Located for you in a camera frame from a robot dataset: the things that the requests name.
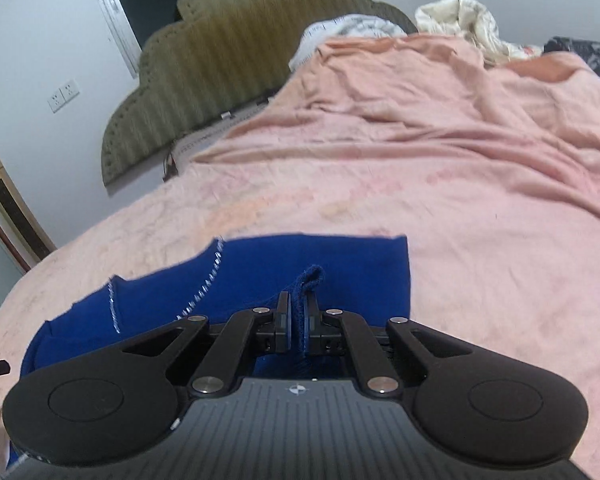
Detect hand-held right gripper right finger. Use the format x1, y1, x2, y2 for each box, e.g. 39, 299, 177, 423
300, 292, 481, 398

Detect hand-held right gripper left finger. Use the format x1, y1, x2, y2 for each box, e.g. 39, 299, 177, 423
112, 291, 295, 398

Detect olive green padded headboard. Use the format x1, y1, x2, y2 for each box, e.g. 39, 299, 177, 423
100, 0, 418, 196

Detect white mattress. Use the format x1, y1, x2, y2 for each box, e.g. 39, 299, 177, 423
172, 100, 281, 166

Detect cream crumpled cloth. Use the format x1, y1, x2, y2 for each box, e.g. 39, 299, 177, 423
415, 0, 543, 68

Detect pink blanket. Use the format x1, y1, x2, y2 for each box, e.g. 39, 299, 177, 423
0, 35, 600, 480

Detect standing air conditioner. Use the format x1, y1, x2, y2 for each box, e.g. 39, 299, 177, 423
0, 146, 58, 272

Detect white patterned pillow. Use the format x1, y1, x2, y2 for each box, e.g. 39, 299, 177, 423
287, 14, 408, 72

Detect white wall socket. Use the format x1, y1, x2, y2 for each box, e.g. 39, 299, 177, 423
47, 79, 81, 113

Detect blue knit garment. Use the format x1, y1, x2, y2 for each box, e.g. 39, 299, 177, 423
7, 232, 413, 466

